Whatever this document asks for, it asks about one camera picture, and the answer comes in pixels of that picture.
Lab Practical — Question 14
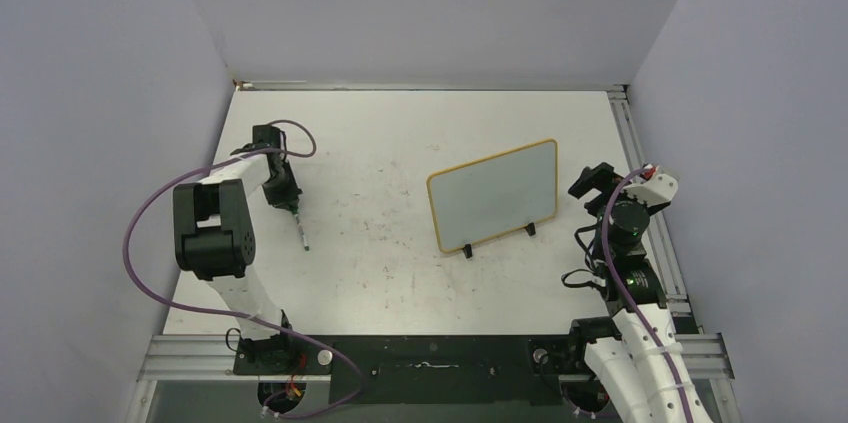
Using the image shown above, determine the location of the green capped whiteboard marker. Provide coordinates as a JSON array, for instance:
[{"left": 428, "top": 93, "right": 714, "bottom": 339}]
[{"left": 289, "top": 205, "right": 310, "bottom": 251}]

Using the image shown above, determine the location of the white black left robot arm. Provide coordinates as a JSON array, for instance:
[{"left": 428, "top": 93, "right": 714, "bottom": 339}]
[{"left": 172, "top": 122, "right": 302, "bottom": 374}]

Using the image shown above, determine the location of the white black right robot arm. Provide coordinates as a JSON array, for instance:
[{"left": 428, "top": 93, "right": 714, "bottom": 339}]
[{"left": 565, "top": 162, "right": 711, "bottom": 422}]

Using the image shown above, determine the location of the yellow framed whiteboard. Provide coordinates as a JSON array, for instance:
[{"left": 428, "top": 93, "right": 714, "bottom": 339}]
[{"left": 426, "top": 138, "right": 559, "bottom": 258}]

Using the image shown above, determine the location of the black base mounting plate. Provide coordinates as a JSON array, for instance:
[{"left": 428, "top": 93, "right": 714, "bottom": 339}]
[{"left": 232, "top": 334, "right": 610, "bottom": 411}]

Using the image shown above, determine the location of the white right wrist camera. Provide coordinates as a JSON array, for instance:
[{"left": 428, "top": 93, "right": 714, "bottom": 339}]
[{"left": 623, "top": 164, "right": 679, "bottom": 216}]

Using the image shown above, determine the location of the aluminium right side rail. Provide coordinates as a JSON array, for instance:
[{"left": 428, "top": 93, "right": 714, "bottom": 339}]
[{"left": 607, "top": 86, "right": 691, "bottom": 313}]

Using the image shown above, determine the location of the aluminium back rail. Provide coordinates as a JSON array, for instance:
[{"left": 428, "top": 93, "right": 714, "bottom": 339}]
[{"left": 235, "top": 81, "right": 627, "bottom": 93}]

